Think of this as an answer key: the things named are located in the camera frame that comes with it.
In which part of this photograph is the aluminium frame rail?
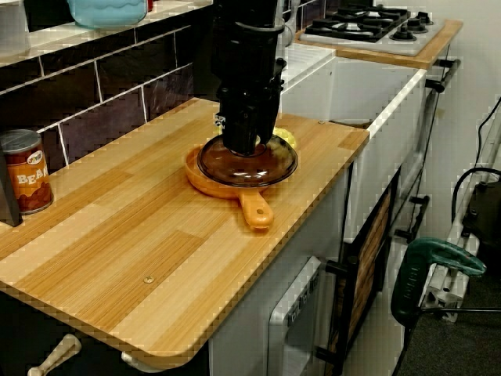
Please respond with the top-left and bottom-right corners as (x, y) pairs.
(418, 262), (470, 323)

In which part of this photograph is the white tiled shelf ledge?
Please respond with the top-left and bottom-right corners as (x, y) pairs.
(0, 0), (214, 67)

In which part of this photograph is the thin black wall cable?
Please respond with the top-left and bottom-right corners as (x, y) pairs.
(476, 96), (501, 165)

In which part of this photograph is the brown lid with yellow knob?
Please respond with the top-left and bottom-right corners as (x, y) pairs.
(196, 135), (299, 188)

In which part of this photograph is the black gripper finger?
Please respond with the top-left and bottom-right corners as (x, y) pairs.
(258, 112), (280, 146)
(214, 113), (261, 156)

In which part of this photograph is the orange beans can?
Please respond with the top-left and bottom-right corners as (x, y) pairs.
(0, 128), (55, 215)

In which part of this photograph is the grey bar handle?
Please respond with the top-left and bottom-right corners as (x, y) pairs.
(398, 58), (462, 197)

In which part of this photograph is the black framed oven door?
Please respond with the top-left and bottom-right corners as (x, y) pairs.
(316, 168), (431, 376)

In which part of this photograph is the yellow toy corn cob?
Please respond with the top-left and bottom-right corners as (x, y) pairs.
(273, 127), (299, 150)

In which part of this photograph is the white kitchen cabinet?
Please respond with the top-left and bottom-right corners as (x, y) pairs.
(207, 164), (353, 376)

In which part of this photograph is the plain white container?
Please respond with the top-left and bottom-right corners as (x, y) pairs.
(0, 0), (31, 56)

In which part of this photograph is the tall dark cabinet post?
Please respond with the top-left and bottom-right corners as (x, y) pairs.
(191, 7), (222, 103)

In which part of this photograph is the orange toy frying pan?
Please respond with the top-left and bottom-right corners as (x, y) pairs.
(184, 147), (275, 231)

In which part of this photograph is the toy gas stove top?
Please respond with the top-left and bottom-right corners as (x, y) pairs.
(299, 3), (447, 56)

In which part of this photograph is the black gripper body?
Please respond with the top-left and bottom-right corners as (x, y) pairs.
(211, 22), (287, 118)

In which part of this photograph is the dark box device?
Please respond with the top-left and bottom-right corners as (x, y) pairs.
(461, 180), (501, 267)

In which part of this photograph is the light blue bowl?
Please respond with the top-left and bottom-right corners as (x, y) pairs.
(67, 0), (149, 29)

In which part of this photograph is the cream peg knob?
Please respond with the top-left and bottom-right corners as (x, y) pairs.
(121, 350), (165, 373)
(27, 333), (82, 376)

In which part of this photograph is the grey toy faucet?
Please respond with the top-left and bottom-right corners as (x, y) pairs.
(279, 0), (302, 48)

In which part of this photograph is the thick black looped cable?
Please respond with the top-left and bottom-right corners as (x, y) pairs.
(450, 167), (501, 224)

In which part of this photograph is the grey dishwasher panel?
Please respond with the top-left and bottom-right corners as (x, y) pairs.
(267, 256), (323, 376)

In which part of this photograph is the white toy sink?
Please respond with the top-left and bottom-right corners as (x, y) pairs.
(279, 42), (427, 244)

